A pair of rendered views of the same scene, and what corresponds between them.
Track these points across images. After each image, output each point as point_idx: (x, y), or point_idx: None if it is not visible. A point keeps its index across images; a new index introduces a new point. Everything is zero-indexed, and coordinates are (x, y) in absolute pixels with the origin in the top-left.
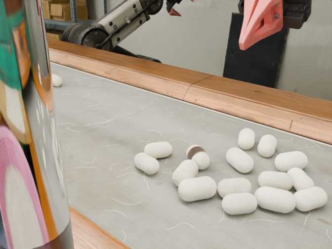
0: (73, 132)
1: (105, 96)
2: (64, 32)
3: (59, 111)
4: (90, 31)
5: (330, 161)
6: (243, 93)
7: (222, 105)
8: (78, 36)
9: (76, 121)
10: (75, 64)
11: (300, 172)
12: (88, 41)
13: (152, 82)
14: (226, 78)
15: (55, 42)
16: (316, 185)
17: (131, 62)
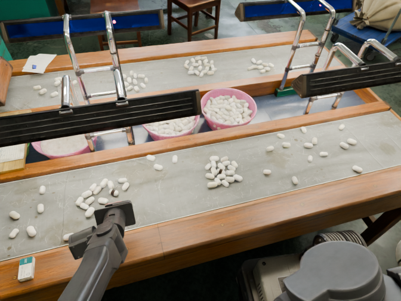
0: (158, 175)
1: (184, 198)
2: (350, 230)
3: (178, 177)
4: (324, 241)
5: (80, 229)
6: (130, 240)
7: (135, 230)
8: (324, 233)
9: (166, 179)
10: (240, 204)
11: (84, 205)
12: (320, 242)
13: (180, 220)
14: (153, 253)
15: (300, 208)
16: (80, 212)
17: (213, 224)
